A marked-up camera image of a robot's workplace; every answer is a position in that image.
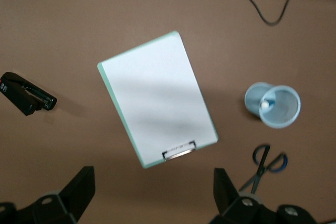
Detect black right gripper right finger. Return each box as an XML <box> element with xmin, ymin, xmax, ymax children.
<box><xmin>209</xmin><ymin>167</ymin><xmax>264</xmax><ymax>224</ymax></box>

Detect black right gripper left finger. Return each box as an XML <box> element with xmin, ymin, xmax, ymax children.
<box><xmin>30</xmin><ymin>165</ymin><xmax>96</xmax><ymax>224</ymax></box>

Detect blue marker white cap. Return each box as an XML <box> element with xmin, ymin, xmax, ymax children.
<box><xmin>259</xmin><ymin>95</ymin><xmax>277</xmax><ymax>110</ymax></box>

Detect metal clipboard clip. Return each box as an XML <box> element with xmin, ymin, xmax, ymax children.
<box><xmin>161</xmin><ymin>140</ymin><xmax>197</xmax><ymax>162</ymax></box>

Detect light blue mesh cup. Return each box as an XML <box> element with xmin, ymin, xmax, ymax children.
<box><xmin>244</xmin><ymin>81</ymin><xmax>302</xmax><ymax>130</ymax></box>

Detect black stapler red end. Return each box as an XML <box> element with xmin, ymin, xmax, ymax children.
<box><xmin>0</xmin><ymin>71</ymin><xmax>57</xmax><ymax>116</ymax></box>

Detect mint green clipboard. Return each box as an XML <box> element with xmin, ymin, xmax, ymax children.
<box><xmin>97</xmin><ymin>30</ymin><xmax>219</xmax><ymax>169</ymax></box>

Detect white paper sheet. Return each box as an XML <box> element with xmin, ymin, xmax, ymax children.
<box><xmin>101</xmin><ymin>34</ymin><xmax>217</xmax><ymax>167</ymax></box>

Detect black handled scissors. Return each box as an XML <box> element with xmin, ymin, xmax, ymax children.
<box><xmin>237</xmin><ymin>144</ymin><xmax>289</xmax><ymax>196</ymax></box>

